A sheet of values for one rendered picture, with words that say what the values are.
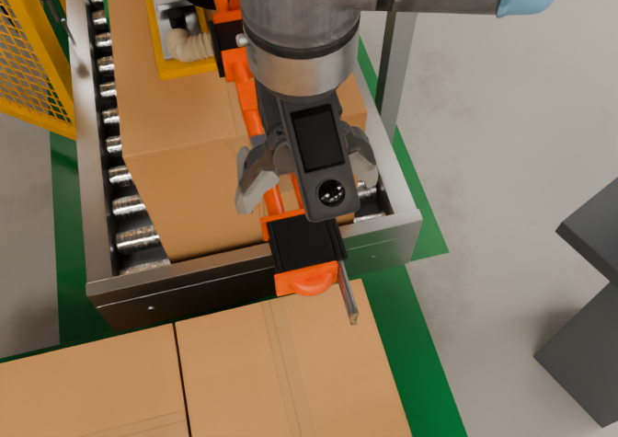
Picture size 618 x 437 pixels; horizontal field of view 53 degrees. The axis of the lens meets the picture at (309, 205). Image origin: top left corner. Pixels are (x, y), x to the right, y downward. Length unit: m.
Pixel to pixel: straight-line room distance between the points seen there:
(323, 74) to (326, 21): 0.05
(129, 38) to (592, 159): 1.66
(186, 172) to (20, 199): 1.25
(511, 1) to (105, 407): 1.06
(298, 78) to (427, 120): 1.81
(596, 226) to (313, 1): 0.91
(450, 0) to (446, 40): 2.12
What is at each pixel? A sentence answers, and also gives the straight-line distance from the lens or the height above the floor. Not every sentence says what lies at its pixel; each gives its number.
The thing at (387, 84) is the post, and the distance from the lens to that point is 1.83.
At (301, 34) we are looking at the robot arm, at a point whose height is 1.43.
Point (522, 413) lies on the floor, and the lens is 1.87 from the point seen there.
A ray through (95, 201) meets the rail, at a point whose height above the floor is 0.60.
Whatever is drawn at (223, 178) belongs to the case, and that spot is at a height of 0.84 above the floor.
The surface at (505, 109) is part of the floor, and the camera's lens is 2.37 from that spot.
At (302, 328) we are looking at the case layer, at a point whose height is 0.54.
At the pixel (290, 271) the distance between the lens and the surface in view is 0.70.
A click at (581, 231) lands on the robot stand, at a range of 1.23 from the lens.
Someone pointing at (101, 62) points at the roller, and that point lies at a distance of 1.74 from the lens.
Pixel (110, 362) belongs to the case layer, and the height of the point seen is 0.54.
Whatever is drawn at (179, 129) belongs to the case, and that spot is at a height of 0.95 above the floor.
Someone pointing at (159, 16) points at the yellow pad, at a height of 0.97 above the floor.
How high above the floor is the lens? 1.74
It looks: 59 degrees down
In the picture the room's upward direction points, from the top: straight up
